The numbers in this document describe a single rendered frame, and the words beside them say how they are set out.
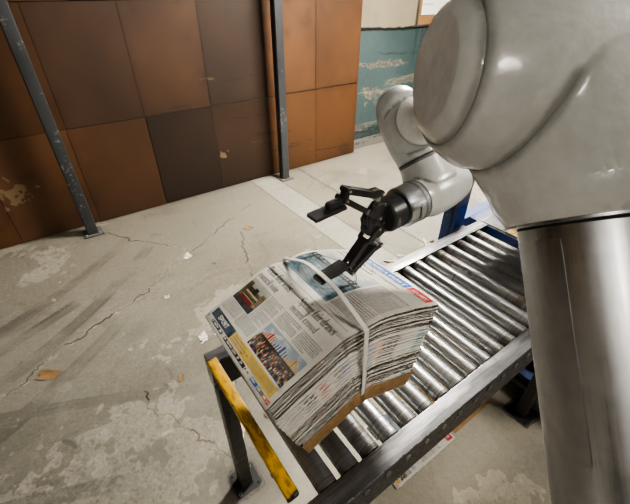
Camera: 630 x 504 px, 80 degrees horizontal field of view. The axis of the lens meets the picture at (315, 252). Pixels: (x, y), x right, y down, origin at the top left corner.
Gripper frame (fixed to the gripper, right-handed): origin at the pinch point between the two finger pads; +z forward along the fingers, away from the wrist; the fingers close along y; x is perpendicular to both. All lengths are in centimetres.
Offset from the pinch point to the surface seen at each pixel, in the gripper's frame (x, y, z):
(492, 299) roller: -2, 55, -68
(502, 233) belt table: 21, 58, -110
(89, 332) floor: 161, 118, 65
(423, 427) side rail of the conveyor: -20, 50, -13
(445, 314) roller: 3, 53, -49
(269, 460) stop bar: -6, 45, 22
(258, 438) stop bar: -0.1, 44.8, 22.1
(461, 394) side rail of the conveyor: -20, 52, -28
